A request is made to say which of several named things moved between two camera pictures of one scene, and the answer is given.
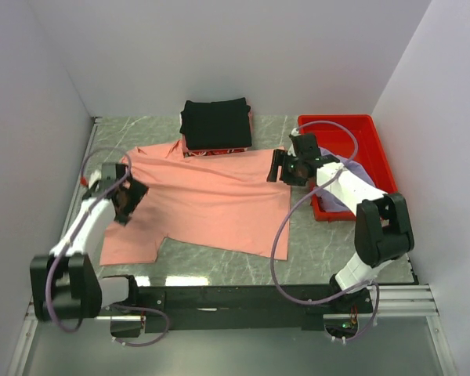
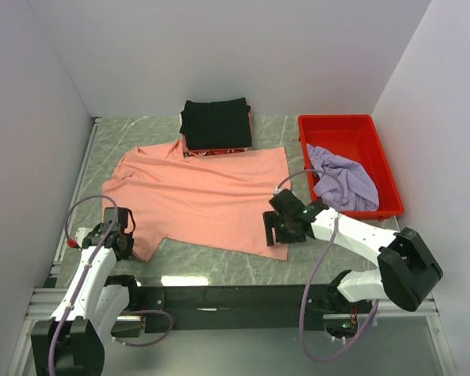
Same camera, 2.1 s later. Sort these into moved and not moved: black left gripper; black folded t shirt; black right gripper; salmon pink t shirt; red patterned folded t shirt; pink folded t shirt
Moved: black right gripper; black left gripper
Not moved: red patterned folded t shirt; black folded t shirt; salmon pink t shirt; pink folded t shirt
